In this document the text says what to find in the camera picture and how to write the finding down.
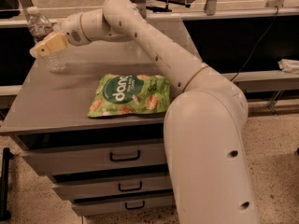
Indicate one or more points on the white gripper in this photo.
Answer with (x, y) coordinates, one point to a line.
(71, 29)

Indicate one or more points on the clear plastic water bottle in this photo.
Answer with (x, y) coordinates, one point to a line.
(39, 27)

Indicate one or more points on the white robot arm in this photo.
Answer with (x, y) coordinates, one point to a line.
(204, 113)

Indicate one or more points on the green rice chips bag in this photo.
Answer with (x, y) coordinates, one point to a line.
(118, 95)

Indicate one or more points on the top grey drawer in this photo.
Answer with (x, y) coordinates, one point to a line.
(100, 157)

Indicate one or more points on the grey drawer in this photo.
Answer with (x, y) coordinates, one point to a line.
(110, 186)
(123, 203)
(100, 157)

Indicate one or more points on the grey drawer cabinet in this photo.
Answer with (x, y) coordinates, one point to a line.
(51, 109)

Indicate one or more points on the middle grey drawer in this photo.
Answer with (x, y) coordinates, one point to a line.
(110, 186)

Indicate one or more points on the bottom grey drawer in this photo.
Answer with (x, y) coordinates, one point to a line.
(123, 203)

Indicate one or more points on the black post at left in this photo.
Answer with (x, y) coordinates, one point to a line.
(6, 157)

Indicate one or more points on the white packet on rail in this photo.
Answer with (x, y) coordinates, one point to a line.
(291, 66)

